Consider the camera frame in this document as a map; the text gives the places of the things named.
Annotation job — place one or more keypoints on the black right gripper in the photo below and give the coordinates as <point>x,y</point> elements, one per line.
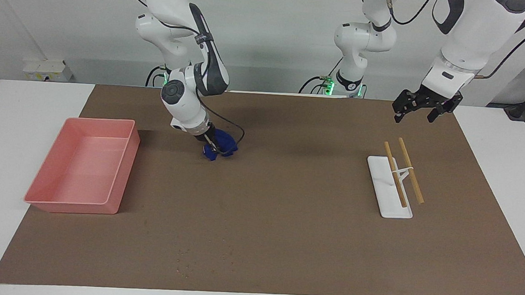
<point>205,131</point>

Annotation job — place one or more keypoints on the blue towel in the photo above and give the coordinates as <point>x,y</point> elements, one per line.
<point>225,141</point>

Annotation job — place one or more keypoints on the white towel rack wooden rods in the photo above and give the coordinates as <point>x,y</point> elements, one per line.
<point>389,196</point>

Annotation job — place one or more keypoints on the pink plastic bin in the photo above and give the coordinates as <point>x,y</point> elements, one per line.
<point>83,168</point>

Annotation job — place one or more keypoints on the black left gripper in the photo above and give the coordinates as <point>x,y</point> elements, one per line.
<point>434,96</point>

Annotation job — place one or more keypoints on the brown table mat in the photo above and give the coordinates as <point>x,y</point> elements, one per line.
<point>258,211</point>

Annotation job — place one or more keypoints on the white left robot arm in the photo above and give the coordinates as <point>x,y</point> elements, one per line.
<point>470,37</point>

